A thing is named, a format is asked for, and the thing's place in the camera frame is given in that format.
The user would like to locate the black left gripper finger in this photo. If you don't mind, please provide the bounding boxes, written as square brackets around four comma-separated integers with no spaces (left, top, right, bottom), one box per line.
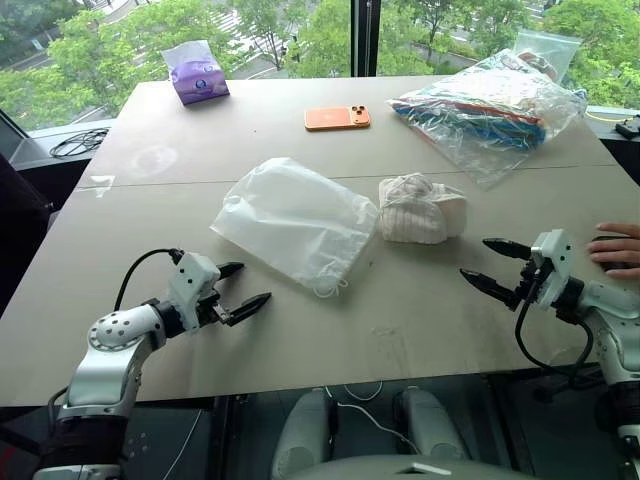
[226,292,273,329]
[215,261,247,282]

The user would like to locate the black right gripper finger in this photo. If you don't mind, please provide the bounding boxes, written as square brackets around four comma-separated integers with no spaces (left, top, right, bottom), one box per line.
[459,268,522,312]
[481,237,534,261]

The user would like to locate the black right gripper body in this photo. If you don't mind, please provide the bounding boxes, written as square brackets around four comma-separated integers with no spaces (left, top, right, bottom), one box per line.
[516,259,545,308]

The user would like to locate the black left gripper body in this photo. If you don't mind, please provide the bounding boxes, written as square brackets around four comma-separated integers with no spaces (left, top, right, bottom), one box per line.
[195,285,237,329]

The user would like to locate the white knitted cloth bundle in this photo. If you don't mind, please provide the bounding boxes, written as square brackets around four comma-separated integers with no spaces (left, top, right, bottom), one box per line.
[376,171,470,245]

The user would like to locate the large clear plastic bag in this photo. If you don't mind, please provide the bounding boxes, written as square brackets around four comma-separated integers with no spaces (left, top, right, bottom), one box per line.
[385,48,589,191]

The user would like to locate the small clear zip bag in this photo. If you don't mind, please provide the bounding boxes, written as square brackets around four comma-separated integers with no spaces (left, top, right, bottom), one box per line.
[513,28,582,87]

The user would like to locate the person's bare hand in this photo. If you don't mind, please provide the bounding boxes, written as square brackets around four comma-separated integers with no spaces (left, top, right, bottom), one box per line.
[586,222,640,280]

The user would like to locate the small black device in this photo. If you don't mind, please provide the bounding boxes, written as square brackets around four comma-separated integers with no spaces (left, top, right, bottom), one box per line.
[592,234,633,273]

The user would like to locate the grey rounded robot leg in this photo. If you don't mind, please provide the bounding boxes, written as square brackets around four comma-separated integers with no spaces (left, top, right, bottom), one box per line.
[271,386,342,480]
[393,384,470,462]

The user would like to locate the stack of colourful cloths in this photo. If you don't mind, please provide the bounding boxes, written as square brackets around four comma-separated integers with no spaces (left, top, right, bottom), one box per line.
[391,51,587,151]

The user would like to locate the black box on sill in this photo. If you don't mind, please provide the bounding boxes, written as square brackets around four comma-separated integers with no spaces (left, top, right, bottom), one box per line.
[614,113,640,140]

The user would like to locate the orange smartphone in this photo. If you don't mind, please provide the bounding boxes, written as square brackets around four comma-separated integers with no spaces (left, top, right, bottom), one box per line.
[303,103,373,133]

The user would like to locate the purple tissue pack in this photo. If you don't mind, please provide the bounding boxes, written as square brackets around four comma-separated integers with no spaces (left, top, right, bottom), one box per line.
[160,39,232,108]

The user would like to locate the grey robot torso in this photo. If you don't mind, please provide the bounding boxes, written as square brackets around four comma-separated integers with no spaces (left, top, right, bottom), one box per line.
[293,453,532,480]

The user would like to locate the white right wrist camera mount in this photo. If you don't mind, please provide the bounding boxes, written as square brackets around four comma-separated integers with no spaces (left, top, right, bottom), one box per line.
[528,229,577,309]

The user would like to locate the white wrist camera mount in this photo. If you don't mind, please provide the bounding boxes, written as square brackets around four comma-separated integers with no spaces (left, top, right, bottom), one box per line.
[166,251,222,332]
[528,229,577,309]

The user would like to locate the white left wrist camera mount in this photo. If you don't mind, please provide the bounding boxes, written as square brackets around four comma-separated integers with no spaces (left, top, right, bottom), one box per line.
[166,251,222,332]

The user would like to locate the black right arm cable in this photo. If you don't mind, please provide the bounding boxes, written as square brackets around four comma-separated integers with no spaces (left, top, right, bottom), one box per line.
[514,279,596,382]

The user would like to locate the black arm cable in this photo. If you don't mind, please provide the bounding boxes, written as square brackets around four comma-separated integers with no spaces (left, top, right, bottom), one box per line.
[113,247,184,312]
[514,279,596,382]

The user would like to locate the white drawstring bag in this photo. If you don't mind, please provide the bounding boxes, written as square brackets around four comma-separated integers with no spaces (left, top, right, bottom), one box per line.
[209,156,380,300]

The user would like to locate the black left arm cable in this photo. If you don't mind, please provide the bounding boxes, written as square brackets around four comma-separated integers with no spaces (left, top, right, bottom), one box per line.
[113,247,184,312]

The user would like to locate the thin white cable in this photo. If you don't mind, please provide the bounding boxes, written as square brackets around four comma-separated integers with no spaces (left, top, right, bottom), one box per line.
[323,381,417,452]

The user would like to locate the yellow cable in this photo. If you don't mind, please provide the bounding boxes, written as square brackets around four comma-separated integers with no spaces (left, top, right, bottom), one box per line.
[586,109,632,127]

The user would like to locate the coiled black cable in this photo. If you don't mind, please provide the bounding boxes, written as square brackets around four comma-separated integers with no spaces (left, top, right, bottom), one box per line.
[49,126,111,159]

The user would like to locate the black window frame post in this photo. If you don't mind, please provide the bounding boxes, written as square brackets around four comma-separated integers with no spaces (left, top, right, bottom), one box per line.
[349,0,382,78]

